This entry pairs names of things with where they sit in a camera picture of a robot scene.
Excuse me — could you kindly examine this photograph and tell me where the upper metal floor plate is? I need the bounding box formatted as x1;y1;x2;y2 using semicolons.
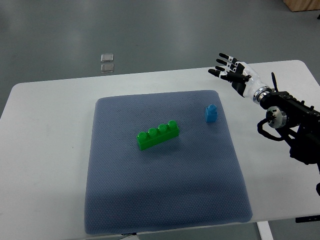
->
100;53;114;63

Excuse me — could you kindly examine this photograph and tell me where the small blue block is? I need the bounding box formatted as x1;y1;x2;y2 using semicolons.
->
204;104;218;123

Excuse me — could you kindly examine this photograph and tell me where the wooden furniture corner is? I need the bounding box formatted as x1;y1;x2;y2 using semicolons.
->
283;0;320;12

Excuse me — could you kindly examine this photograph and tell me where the blue grey textured mat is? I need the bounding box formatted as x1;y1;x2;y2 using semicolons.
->
84;90;253;235

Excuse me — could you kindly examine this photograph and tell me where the black table control panel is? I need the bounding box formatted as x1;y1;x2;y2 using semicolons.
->
295;215;320;224

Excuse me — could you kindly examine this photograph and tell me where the long green block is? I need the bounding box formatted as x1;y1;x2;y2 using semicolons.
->
136;120;180;151

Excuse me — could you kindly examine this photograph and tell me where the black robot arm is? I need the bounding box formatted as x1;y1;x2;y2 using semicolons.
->
257;73;320;166

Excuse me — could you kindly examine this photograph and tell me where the metal floor plate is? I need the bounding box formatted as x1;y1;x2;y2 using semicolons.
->
100;53;114;63
100;63;115;73

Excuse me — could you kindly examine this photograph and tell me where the lower metal floor plate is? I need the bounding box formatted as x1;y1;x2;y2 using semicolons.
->
100;63;115;73

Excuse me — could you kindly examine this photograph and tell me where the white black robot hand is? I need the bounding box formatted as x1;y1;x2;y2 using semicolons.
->
208;53;271;104

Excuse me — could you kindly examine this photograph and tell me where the white table leg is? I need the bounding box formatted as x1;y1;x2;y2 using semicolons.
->
256;221;274;240

